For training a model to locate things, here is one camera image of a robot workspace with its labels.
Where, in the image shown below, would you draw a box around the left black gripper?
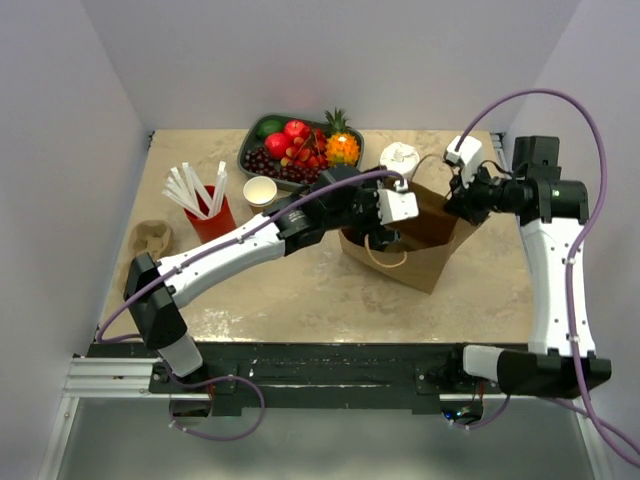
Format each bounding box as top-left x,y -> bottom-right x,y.
325,167 -> 401,246

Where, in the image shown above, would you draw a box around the brown paper bag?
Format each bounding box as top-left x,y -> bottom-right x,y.
339,177 -> 478,294

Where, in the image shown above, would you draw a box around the brown paper cups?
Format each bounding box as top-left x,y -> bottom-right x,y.
242,176 -> 278,213

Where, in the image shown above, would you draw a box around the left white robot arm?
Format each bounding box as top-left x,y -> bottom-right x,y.
123,165 -> 417,392

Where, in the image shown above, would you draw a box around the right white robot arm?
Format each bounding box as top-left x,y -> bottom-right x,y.
444,136 -> 612,399

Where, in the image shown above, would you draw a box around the orange spiky fruit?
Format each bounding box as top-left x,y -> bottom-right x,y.
325,132 -> 360,166

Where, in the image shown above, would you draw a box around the white napkin wrapped cup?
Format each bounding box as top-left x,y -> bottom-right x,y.
378,142 -> 421,179

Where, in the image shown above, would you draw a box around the red apple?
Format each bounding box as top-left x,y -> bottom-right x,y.
283,119 -> 311,141
264,132 -> 292,159

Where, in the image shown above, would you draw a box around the dark grape bunch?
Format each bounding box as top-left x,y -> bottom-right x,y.
240,147 -> 329,185

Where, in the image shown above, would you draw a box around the green lime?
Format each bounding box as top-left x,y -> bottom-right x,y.
256,119 -> 284,140

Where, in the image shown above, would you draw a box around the dark green fruit tray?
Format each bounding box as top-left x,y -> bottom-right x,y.
238,109 -> 364,191

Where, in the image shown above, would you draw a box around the red plastic cup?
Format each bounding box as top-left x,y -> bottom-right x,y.
184,197 -> 237,244

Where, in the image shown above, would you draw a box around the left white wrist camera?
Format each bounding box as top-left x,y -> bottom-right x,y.
377,179 -> 419,225

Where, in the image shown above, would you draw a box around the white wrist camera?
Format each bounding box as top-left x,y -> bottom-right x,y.
377,179 -> 419,225
443,135 -> 484,188

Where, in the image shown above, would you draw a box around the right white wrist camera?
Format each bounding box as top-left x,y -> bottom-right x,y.
443,135 -> 484,188

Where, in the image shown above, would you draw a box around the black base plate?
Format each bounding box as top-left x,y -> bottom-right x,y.
88,342 -> 499,416

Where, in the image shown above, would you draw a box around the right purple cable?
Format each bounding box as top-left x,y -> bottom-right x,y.
449,88 -> 640,469

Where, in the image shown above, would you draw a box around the purple cable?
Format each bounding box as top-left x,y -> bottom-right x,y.
94,168 -> 409,441
449,88 -> 640,469

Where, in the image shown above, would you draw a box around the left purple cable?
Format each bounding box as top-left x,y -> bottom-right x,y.
94,168 -> 409,441

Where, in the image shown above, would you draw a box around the aluminium rail frame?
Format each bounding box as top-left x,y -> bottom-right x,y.
37,132 -> 614,480

